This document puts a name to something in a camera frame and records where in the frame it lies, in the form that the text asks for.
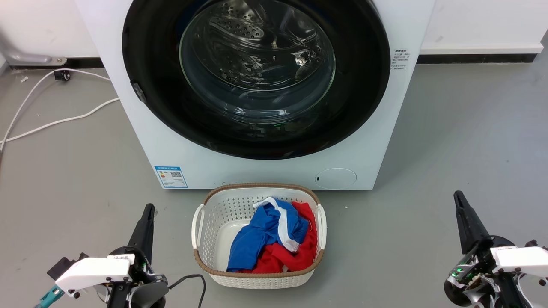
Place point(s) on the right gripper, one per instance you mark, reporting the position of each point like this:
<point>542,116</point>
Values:
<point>475,282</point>

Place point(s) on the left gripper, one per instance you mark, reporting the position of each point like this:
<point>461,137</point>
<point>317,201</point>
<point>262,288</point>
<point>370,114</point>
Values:
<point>145,291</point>

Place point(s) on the blue energy label sticker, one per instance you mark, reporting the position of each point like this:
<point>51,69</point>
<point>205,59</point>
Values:
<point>171,177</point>

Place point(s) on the red garment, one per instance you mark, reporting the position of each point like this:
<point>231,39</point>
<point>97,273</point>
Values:
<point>291,256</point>

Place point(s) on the blue garment with white trim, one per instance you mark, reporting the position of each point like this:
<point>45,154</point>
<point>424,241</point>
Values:
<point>257,235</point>

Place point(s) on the small black plug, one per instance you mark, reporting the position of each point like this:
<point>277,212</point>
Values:
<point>62,75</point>

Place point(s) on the grey metal floor bracket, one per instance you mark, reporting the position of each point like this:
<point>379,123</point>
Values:
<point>34,58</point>

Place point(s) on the printed text label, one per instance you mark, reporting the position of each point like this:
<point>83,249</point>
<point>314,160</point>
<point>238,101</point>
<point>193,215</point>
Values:
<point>401,60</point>

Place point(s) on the white front-load washing machine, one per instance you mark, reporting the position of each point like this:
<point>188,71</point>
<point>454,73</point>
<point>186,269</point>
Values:
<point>274,171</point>

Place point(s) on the teal connector piece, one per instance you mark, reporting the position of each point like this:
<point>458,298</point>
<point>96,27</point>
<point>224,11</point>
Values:
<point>49,297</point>

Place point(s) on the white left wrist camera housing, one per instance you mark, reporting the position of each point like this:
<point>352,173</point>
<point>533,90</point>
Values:
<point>94,271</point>

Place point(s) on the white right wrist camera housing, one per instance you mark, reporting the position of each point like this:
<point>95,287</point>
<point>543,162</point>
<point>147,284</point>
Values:
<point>522,259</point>

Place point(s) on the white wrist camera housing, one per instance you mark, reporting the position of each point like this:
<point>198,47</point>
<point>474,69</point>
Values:
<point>522,259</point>
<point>94,271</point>

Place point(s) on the grey round washer door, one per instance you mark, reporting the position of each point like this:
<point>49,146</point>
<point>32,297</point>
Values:
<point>257,77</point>

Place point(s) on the round white filter cover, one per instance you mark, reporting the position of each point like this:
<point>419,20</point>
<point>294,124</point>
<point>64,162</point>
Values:
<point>335,178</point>

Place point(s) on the white perforated laundry basket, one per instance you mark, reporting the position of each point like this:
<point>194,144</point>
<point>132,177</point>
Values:
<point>222,214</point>

